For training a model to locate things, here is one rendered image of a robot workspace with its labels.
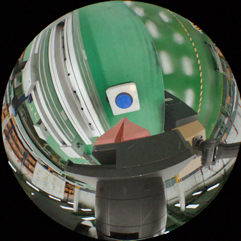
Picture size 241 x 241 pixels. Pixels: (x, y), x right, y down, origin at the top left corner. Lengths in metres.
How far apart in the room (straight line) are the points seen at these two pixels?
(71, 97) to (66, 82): 0.06
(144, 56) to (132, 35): 0.09
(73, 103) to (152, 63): 0.28
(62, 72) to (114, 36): 0.20
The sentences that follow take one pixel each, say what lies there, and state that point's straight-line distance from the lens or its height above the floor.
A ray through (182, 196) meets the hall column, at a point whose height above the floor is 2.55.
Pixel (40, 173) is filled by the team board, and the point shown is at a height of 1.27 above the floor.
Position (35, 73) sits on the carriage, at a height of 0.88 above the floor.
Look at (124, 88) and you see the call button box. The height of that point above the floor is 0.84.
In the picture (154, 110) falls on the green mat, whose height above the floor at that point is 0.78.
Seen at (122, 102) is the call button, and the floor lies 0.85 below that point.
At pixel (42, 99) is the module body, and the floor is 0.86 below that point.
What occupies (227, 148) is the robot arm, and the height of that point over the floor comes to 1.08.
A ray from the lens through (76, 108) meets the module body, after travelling 0.28.
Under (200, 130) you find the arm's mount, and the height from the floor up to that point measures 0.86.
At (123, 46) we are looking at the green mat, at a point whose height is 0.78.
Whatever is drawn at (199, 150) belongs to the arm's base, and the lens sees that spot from 0.42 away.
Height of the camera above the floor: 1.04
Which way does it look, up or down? 55 degrees down
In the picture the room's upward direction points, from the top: 179 degrees clockwise
